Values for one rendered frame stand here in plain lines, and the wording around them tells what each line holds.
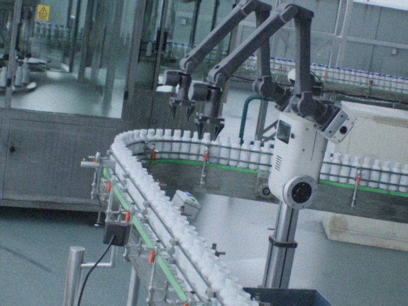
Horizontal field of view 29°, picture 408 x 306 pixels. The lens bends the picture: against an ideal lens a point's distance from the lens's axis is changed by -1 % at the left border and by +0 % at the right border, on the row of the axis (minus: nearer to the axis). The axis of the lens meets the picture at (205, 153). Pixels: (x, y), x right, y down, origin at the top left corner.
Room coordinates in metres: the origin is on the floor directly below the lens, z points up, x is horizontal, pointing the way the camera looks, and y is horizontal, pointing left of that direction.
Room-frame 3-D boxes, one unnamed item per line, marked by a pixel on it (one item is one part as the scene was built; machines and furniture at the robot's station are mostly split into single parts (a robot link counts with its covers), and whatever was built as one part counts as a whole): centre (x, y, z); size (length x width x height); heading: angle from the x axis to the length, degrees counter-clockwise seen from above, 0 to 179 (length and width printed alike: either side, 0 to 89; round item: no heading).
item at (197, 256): (2.47, -0.03, 1.08); 0.06 x 0.06 x 0.17
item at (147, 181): (3.24, 0.22, 1.08); 0.06 x 0.06 x 0.17
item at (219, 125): (3.07, -0.01, 1.45); 0.07 x 0.07 x 0.09; 18
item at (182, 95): (3.50, 0.14, 1.51); 0.10 x 0.07 x 0.07; 108
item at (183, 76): (3.49, 0.14, 1.57); 0.07 x 0.06 x 0.07; 109
